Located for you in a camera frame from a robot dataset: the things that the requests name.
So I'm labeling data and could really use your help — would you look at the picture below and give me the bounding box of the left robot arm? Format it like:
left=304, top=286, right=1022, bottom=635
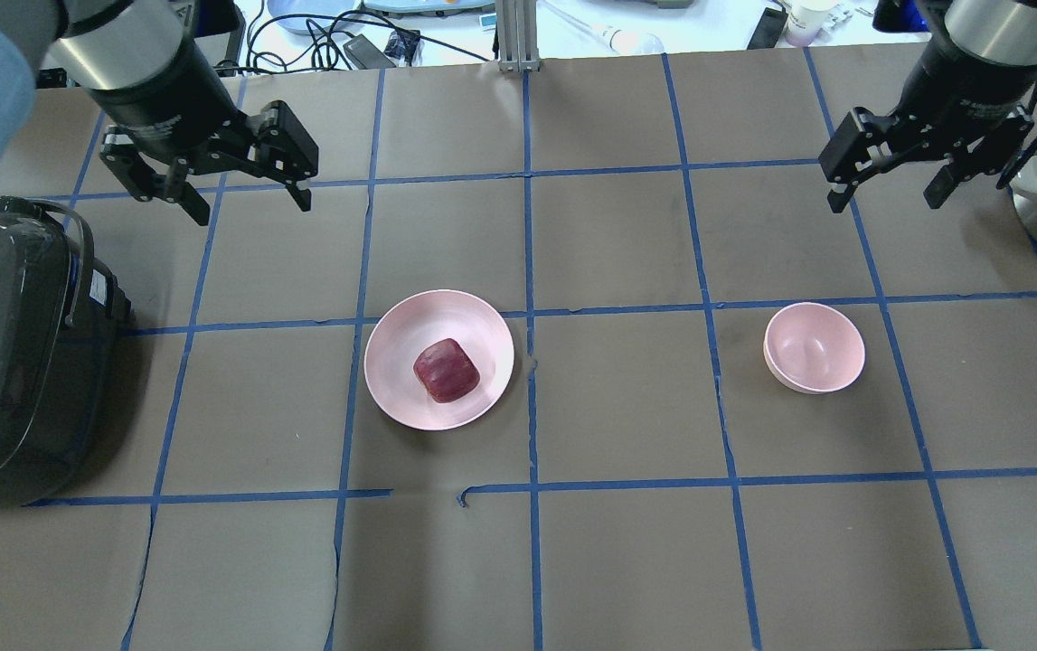
left=0, top=1, right=319, bottom=226

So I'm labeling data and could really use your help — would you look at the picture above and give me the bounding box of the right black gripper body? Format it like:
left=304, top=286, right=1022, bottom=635
left=891, top=41, right=1037, bottom=161

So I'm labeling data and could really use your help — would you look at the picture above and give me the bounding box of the aluminium frame post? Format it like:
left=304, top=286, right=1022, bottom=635
left=494, top=0, right=542, bottom=70

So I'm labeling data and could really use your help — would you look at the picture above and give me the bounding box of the red apple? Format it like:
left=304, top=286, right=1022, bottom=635
left=413, top=337, right=481, bottom=404

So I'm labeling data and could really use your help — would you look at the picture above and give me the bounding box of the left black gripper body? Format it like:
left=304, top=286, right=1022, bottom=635
left=88, top=41, right=257, bottom=182

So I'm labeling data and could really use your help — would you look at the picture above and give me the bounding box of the blue plate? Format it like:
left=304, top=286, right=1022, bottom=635
left=267, top=0, right=364, bottom=36

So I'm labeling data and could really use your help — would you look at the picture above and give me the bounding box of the dark grey rice cooker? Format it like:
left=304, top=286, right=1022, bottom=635
left=0, top=196, right=131, bottom=508

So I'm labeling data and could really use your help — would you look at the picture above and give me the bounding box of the pink bowl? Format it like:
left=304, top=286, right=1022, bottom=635
left=762, top=302, right=868, bottom=395

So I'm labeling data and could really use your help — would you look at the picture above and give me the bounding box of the pink plate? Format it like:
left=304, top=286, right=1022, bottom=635
left=363, top=289, right=515, bottom=431

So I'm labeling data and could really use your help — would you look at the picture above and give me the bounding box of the black power adapter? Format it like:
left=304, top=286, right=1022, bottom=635
left=342, top=34, right=397, bottom=70

